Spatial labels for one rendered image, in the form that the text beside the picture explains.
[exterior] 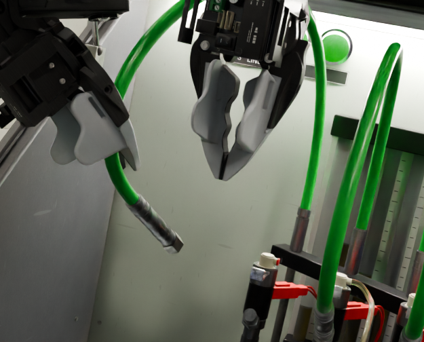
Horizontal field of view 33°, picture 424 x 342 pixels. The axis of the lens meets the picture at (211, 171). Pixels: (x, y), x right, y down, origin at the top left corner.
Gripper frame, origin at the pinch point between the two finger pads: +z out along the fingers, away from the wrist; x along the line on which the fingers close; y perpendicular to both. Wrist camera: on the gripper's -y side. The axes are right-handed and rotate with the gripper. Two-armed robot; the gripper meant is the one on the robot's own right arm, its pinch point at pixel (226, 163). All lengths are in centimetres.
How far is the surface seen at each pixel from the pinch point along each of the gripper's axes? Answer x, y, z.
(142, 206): -10.2, -9.9, 7.7
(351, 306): 11.1, -21.4, 15.0
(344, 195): 9.3, -4.3, 0.9
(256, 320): 2.1, -17.4, 18.2
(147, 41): -11.7, -7.2, -8.3
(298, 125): -3.4, -47.9, -0.9
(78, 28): -164, -280, -8
